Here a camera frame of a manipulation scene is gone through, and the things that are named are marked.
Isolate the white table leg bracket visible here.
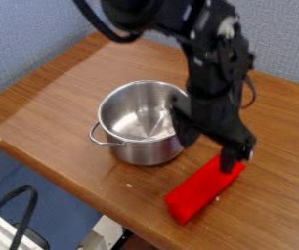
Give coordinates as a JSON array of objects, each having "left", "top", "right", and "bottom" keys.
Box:
[{"left": 76, "top": 216, "right": 132, "bottom": 250}]

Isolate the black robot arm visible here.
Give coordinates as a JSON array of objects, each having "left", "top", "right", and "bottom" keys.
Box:
[{"left": 72, "top": 0, "right": 258, "bottom": 173}]

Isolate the black cable loop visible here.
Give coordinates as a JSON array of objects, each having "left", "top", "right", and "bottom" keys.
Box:
[{"left": 0, "top": 184, "right": 39, "bottom": 250}]

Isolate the red block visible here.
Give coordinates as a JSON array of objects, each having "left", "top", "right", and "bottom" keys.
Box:
[{"left": 164, "top": 156, "right": 247, "bottom": 225}]

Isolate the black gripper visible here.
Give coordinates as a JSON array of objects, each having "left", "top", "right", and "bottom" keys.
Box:
[{"left": 170, "top": 90, "right": 258, "bottom": 173}]

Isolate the white device below table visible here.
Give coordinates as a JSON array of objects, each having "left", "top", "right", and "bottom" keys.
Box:
[{"left": 0, "top": 217, "right": 50, "bottom": 250}]

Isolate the stainless steel pot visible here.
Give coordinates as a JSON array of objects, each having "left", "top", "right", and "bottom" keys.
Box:
[{"left": 90, "top": 80, "right": 187, "bottom": 166}]

